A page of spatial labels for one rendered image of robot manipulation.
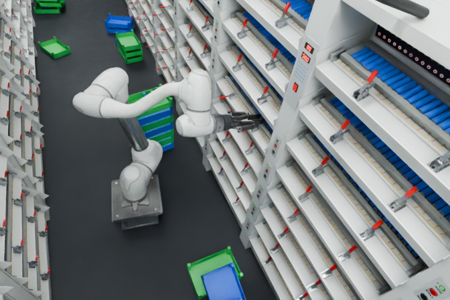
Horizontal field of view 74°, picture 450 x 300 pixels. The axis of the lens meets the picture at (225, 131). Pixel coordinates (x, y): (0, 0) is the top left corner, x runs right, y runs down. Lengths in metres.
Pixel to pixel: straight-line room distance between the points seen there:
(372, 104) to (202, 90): 0.64
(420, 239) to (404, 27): 0.54
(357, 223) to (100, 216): 1.75
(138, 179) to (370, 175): 1.31
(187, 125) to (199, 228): 1.12
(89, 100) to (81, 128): 1.40
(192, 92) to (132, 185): 0.85
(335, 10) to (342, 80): 0.21
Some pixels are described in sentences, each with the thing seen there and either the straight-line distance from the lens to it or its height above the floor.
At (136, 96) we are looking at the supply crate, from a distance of 2.36.
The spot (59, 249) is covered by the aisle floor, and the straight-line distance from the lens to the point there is 2.32.
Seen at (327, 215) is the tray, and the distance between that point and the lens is 1.31.
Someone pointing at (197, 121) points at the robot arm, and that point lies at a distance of 1.26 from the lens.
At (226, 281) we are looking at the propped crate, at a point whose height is 0.08.
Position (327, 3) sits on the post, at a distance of 0.98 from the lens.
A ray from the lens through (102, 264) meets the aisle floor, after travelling 2.20.
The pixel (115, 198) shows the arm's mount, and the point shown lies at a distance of 2.12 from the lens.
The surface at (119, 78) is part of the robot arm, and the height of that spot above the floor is 1.04.
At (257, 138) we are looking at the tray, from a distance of 1.50.
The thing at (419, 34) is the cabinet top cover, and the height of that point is 1.73.
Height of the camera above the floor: 2.01
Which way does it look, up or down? 46 degrees down
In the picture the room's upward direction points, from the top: 8 degrees clockwise
